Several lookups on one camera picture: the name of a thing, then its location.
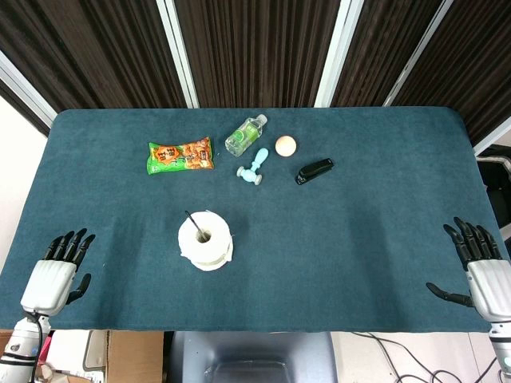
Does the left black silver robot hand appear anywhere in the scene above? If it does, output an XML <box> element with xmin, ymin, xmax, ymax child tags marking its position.
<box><xmin>19</xmin><ymin>227</ymin><xmax>97</xmax><ymax>317</ymax></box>

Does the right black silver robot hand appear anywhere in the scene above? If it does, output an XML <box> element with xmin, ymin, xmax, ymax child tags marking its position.
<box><xmin>425</xmin><ymin>216</ymin><xmax>511</xmax><ymax>322</ymax></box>

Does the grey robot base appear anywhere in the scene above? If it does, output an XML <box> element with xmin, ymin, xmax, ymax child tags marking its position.
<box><xmin>169</xmin><ymin>330</ymin><xmax>339</xmax><ymax>383</ymax></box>

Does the black chair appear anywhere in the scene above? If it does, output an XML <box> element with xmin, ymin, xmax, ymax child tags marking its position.
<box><xmin>476</xmin><ymin>153</ymin><xmax>511</xmax><ymax>241</ymax></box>

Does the brown cardboard box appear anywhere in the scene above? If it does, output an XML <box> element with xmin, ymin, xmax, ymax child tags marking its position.
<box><xmin>85</xmin><ymin>330</ymin><xmax>165</xmax><ymax>383</ymax></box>

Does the blue table cloth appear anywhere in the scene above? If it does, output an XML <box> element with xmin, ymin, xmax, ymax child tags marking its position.
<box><xmin>0</xmin><ymin>106</ymin><xmax>511</xmax><ymax>334</ymax></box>

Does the green orange snack bag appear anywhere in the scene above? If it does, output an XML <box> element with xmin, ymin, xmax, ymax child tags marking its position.
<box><xmin>145</xmin><ymin>136</ymin><xmax>216</xmax><ymax>176</ymax></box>

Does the black stapler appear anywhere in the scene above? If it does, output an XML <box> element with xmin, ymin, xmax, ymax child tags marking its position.
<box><xmin>295</xmin><ymin>157</ymin><xmax>335</xmax><ymax>187</ymax></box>

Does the dark brown curtain panel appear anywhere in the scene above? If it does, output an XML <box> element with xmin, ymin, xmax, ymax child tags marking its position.
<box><xmin>0</xmin><ymin>0</ymin><xmax>189</xmax><ymax>136</ymax></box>
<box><xmin>393</xmin><ymin>0</ymin><xmax>511</xmax><ymax>147</ymax></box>
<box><xmin>330</xmin><ymin>0</ymin><xmax>445</xmax><ymax>108</ymax></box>
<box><xmin>174</xmin><ymin>0</ymin><xmax>345</xmax><ymax>109</ymax></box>

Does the clear bottle green label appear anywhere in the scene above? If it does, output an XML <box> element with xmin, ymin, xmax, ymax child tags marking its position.
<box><xmin>224</xmin><ymin>113</ymin><xmax>269</xmax><ymax>156</ymax></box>

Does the cream coloured ball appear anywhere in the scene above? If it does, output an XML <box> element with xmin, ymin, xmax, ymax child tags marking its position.
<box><xmin>275</xmin><ymin>135</ymin><xmax>298</xmax><ymax>157</ymax></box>

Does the black floor cable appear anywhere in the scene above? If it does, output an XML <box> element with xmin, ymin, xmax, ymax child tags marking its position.
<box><xmin>358</xmin><ymin>330</ymin><xmax>505</xmax><ymax>383</ymax></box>

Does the white partition frame post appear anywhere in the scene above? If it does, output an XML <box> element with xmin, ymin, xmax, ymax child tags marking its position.
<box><xmin>0</xmin><ymin>50</ymin><xmax>59</xmax><ymax>129</ymax></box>
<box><xmin>382</xmin><ymin>0</ymin><xmax>457</xmax><ymax>107</ymax></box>
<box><xmin>314</xmin><ymin>0</ymin><xmax>365</xmax><ymax>109</ymax></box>
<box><xmin>473</xmin><ymin>114</ymin><xmax>511</xmax><ymax>157</ymax></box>
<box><xmin>155</xmin><ymin>0</ymin><xmax>200</xmax><ymax>109</ymax></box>

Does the black wire roll holder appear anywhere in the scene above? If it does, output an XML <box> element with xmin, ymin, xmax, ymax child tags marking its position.
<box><xmin>184</xmin><ymin>210</ymin><xmax>208</xmax><ymax>243</ymax></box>

